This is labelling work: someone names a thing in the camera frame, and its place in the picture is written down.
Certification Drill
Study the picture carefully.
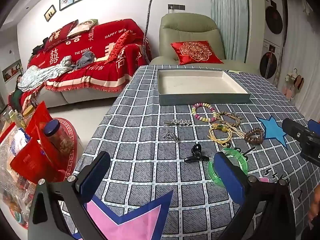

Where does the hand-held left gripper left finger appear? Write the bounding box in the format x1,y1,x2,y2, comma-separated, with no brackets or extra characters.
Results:
27,151,112,240

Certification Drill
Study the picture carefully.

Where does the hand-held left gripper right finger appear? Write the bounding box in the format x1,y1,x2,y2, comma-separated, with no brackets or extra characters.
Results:
213,151,297,240

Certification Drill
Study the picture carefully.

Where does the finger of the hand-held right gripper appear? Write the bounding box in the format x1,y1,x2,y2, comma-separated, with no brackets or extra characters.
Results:
307,119,320,131
282,118,312,141

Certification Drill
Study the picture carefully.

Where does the green translucent bangle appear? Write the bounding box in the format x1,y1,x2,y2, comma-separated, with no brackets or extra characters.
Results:
208,147,249,187

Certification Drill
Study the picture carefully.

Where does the yellow cord bracelet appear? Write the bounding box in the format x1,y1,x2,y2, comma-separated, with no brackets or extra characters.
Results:
207,122,233,148

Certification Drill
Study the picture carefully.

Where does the brown wooden bead bracelet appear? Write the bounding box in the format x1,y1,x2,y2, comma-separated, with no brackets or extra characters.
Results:
216,112,247,139

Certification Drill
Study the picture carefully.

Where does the small silver hair clip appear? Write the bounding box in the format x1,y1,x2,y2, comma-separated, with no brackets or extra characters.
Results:
163,129,179,142

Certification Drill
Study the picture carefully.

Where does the silver star hair clip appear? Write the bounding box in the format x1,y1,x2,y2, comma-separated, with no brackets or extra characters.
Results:
163,119,192,127

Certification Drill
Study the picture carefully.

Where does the colourful beaded bracelet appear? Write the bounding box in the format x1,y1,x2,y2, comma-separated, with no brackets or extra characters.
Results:
192,102,218,124

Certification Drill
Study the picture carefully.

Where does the shallow grey cardboard box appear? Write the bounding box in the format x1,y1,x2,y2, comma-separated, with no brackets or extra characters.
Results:
157,68,251,106

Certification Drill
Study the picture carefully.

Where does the person's right hand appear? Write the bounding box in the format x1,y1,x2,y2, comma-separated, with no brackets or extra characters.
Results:
307,187,320,228

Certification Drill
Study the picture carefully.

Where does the blue star patch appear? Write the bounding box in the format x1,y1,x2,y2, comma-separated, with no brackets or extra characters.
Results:
257,116,288,148

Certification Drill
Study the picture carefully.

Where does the black hair clip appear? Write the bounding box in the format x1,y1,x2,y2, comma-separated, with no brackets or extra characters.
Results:
184,144,211,163

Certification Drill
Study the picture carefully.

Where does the round red side table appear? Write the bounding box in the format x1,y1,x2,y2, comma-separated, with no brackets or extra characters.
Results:
0,116,83,230

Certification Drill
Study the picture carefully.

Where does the jar with blue lid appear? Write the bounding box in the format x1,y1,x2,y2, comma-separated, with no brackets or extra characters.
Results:
44,119,75,156

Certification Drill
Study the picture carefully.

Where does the grey checked tablecloth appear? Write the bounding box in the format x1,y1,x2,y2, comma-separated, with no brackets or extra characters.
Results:
61,65,320,240

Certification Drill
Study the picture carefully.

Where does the pink star patch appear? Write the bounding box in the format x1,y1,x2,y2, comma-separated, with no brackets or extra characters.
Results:
72,190,174,240

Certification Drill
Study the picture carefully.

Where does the red gift bag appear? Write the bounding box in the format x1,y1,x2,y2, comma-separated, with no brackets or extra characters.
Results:
10,137,64,183

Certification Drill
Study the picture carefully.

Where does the white washing machine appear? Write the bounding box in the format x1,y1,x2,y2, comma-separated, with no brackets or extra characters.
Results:
259,40,282,79

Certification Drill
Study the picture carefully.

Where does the grey sofa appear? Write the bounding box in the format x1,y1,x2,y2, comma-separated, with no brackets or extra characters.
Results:
25,19,160,108

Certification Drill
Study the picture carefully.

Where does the red gift packet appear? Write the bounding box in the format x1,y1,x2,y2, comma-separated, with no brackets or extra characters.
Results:
25,101,53,138

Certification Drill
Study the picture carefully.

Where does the white dryer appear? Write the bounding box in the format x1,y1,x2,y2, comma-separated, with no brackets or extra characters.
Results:
264,0,285,43

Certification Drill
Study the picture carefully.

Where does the red printed sofa blanket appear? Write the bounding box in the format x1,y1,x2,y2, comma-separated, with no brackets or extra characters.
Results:
27,19,152,93

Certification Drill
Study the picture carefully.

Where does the light blue blanket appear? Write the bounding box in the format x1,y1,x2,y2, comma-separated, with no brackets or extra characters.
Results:
17,56,76,92

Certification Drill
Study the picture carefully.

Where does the grey garment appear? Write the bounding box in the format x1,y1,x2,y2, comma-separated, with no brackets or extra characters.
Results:
74,51,97,69

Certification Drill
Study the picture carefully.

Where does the red embroidered cushion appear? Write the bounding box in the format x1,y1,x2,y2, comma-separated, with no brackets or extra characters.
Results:
171,40,224,65

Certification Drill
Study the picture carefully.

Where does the pale green curtain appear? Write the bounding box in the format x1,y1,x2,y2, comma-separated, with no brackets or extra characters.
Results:
210,0,251,62

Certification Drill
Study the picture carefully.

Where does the red satin cushion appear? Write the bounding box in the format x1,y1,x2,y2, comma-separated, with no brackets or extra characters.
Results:
107,31,133,62

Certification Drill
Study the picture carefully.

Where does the green armchair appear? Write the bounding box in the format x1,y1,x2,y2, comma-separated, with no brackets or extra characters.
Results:
149,14,260,74

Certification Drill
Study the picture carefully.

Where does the red cushion with gold characters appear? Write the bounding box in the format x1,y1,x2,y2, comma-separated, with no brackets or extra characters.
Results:
44,20,79,51

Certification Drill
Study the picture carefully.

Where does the photo printed cushion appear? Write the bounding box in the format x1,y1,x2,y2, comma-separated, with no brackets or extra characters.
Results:
67,19,98,37

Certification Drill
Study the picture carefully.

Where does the gooseneck floor stand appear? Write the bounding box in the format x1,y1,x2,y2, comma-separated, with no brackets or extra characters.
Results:
142,0,161,64

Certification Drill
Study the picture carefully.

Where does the wall hanger with slippers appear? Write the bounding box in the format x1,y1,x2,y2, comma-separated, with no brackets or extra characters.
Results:
285,69,305,98

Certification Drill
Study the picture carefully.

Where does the framed wall picture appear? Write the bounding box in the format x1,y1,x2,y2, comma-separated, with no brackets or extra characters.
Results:
1,59,24,83

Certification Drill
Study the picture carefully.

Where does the small black picture frame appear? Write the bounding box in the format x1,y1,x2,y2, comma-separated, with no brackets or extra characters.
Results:
44,5,56,21

